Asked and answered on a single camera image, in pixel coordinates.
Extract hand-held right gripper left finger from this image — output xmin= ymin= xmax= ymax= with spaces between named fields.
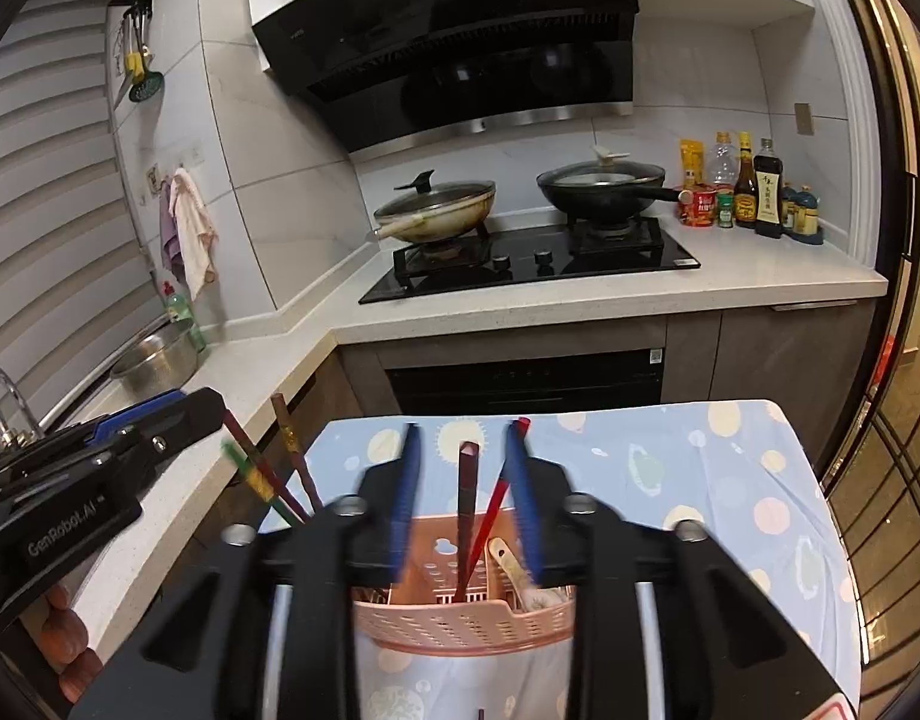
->
xmin=70 ymin=424 xmax=425 ymax=720

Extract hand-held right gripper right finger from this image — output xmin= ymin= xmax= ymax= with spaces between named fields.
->
xmin=503 ymin=424 xmax=858 ymax=720

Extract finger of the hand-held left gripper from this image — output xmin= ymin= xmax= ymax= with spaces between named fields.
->
xmin=91 ymin=388 xmax=189 ymax=445
xmin=118 ymin=387 xmax=230 ymax=467

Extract white ceramic soup spoon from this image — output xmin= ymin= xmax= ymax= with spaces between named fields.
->
xmin=487 ymin=535 xmax=571 ymax=613

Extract green chopstick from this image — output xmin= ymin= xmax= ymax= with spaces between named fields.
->
xmin=220 ymin=438 xmax=300 ymax=530

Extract pink perforated utensil holder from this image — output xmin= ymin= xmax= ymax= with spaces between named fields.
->
xmin=350 ymin=513 xmax=579 ymax=659

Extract person's left hand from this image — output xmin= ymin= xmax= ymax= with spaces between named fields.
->
xmin=40 ymin=583 xmax=105 ymax=701

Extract stainless steel pot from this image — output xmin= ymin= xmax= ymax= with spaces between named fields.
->
xmin=110 ymin=318 xmax=200 ymax=399

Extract green dish soap bottle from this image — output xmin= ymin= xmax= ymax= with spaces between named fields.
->
xmin=164 ymin=280 xmax=208 ymax=354

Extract black built-in oven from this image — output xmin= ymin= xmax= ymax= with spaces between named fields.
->
xmin=383 ymin=348 xmax=668 ymax=418

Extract chrome sink faucet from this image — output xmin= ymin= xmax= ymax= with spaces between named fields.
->
xmin=0 ymin=365 xmax=45 ymax=452

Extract blue printed tablecloth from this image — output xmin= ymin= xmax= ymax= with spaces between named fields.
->
xmin=260 ymin=398 xmax=863 ymax=720

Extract purple hanging cloth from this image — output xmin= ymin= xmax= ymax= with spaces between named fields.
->
xmin=158 ymin=180 xmax=185 ymax=283

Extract white hanging towel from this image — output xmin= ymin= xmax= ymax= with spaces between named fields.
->
xmin=167 ymin=168 xmax=220 ymax=302

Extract white window blinds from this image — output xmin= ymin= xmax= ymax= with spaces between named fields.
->
xmin=0 ymin=0 xmax=170 ymax=428

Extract black gas stove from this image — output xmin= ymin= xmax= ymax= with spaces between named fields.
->
xmin=358 ymin=215 xmax=703 ymax=307

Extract beige frying pan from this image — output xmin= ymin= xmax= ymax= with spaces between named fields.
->
xmin=373 ymin=187 xmax=499 ymax=245

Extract glass pan lid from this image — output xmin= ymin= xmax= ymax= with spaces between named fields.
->
xmin=374 ymin=170 xmax=497 ymax=220

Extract black wok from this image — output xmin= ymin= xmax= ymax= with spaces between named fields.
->
xmin=535 ymin=172 xmax=694 ymax=226

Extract green hanging skimmer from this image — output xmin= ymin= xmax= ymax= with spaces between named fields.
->
xmin=127 ymin=13 xmax=165 ymax=104

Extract white kitchen countertop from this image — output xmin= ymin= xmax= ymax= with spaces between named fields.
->
xmin=25 ymin=214 xmax=890 ymax=661

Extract glass wok lid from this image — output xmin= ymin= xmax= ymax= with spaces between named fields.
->
xmin=538 ymin=145 xmax=666 ymax=190

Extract red instant noodle cup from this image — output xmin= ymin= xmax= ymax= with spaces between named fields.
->
xmin=676 ymin=183 xmax=717 ymax=229

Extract brown sauce bottle yellow cap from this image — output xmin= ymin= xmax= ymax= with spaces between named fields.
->
xmin=733 ymin=130 xmax=759 ymax=230

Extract yellow seasoning packet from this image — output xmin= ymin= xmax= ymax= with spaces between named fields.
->
xmin=679 ymin=138 xmax=708 ymax=189

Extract dark soy sauce bottle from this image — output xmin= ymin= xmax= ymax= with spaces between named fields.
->
xmin=753 ymin=138 xmax=786 ymax=240

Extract clear plastic bottle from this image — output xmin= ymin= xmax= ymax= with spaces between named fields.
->
xmin=710 ymin=132 xmax=737 ymax=193

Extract blue rack of seasoning jars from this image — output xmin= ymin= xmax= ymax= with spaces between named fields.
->
xmin=780 ymin=183 xmax=825 ymax=245

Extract black range hood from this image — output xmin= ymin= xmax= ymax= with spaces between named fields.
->
xmin=242 ymin=0 xmax=642 ymax=155

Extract sliding glass door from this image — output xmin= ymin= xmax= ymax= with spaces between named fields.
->
xmin=818 ymin=0 xmax=920 ymax=720

